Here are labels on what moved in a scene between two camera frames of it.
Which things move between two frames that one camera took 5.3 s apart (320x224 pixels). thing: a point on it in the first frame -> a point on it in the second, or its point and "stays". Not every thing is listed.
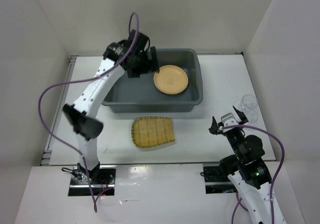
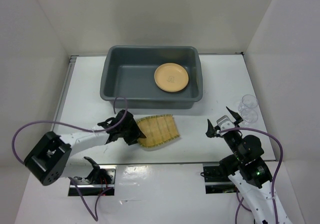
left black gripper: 134,73 -> 136,133
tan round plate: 171,79 stays
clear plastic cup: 249,102 stays
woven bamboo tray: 151,131 stays
